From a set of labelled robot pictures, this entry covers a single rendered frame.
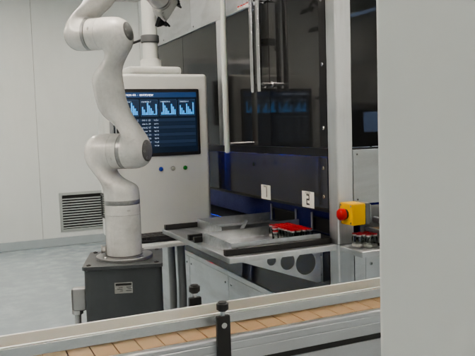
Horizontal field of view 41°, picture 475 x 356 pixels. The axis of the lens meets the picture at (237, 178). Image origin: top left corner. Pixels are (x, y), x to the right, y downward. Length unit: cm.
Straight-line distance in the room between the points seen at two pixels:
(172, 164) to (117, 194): 88
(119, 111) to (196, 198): 103
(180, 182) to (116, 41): 112
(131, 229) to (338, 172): 72
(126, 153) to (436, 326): 163
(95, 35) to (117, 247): 69
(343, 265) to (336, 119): 50
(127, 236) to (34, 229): 537
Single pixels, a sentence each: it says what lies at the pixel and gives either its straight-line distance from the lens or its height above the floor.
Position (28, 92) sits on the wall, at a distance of 741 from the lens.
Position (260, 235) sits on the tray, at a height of 88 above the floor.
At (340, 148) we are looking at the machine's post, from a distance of 214.
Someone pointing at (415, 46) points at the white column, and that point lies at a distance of 54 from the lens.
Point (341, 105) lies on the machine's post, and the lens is 215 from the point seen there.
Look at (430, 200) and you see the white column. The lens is 53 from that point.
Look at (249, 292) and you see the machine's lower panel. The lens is 287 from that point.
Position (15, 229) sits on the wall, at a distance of 744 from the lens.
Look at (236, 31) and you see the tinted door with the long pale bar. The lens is 288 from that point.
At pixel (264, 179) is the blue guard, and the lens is 262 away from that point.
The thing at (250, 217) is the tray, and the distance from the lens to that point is 273.
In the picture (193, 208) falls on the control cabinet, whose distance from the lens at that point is 301.
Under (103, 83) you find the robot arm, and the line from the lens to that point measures 207.
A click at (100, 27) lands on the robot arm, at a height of 161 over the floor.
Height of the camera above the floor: 129
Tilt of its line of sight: 5 degrees down
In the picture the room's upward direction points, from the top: 2 degrees counter-clockwise
